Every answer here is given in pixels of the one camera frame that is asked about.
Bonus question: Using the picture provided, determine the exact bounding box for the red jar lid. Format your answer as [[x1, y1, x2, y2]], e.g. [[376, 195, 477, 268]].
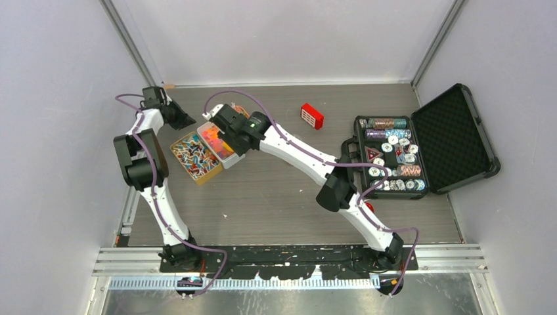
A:
[[365, 202, 374, 213]]

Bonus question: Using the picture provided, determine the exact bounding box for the red toy brick block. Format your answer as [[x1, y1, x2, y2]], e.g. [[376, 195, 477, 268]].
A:
[[300, 103, 324, 130]]

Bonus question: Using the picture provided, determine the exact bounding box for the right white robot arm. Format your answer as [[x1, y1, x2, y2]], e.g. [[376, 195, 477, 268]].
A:
[[203, 104, 403, 270]]

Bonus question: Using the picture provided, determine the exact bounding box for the pink tray of lollipops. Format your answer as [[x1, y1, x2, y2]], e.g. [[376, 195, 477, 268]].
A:
[[231, 102, 250, 118]]

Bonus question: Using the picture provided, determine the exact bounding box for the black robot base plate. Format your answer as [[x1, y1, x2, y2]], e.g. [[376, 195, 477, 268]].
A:
[[158, 245, 418, 280]]

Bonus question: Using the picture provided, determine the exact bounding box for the yellow tray of wrapped candies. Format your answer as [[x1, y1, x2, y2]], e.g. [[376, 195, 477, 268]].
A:
[[170, 132, 224, 186]]

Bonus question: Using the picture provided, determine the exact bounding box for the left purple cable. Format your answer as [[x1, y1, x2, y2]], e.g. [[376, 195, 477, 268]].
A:
[[114, 93, 229, 297]]

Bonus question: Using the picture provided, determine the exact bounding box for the black poker chip case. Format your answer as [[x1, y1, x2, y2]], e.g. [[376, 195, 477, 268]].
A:
[[342, 83, 501, 200]]

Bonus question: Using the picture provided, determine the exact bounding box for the purple cable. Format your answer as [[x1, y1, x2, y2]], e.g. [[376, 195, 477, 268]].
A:
[[203, 89, 420, 297], [114, 93, 229, 297]]

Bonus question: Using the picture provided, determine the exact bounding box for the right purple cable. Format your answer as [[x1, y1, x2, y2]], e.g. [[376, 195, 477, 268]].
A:
[[203, 89, 420, 297]]

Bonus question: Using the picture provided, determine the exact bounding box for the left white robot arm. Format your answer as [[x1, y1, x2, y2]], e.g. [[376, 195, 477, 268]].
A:
[[113, 86, 202, 272]]

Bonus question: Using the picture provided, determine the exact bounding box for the white tray of gummy candies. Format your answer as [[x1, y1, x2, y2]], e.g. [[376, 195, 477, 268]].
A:
[[196, 122, 245, 169]]

